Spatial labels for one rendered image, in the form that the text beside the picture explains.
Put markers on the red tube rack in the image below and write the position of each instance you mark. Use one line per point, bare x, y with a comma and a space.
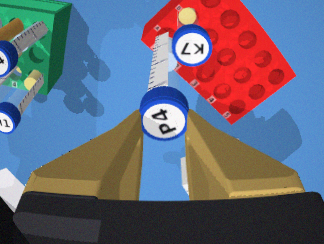
245, 30

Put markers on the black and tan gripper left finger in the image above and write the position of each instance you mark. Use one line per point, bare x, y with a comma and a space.
97, 167

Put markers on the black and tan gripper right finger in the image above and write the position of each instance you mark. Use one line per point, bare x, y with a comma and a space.
232, 168

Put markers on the blue bench mat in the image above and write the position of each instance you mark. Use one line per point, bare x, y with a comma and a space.
106, 73

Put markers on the white tube rack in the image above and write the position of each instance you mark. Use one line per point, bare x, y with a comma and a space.
183, 172

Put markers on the green test tube rack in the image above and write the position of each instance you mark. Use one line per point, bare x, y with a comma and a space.
51, 46

